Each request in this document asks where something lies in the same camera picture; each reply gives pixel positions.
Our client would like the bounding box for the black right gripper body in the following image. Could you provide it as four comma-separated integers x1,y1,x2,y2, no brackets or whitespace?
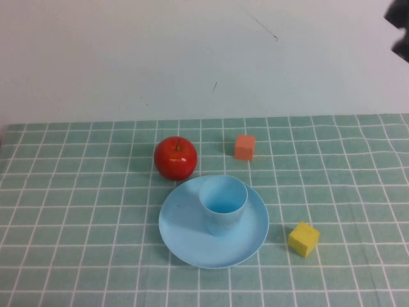
383,0,409,63

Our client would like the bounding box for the light blue plastic cup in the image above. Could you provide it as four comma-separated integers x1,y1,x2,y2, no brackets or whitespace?
198,176,249,237

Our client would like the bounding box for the light blue round plate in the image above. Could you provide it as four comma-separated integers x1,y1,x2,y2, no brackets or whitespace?
158,175,270,269

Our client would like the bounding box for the orange foam cube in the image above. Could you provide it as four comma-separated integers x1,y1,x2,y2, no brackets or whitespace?
234,134,257,161

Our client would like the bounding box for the yellow foam cube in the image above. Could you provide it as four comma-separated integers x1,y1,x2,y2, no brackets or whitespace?
288,221,321,258

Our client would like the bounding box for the red apple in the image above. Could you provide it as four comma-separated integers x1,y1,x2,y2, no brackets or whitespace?
153,136,199,181

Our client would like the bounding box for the green checked tablecloth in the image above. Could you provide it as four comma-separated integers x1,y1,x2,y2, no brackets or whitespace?
0,114,409,307

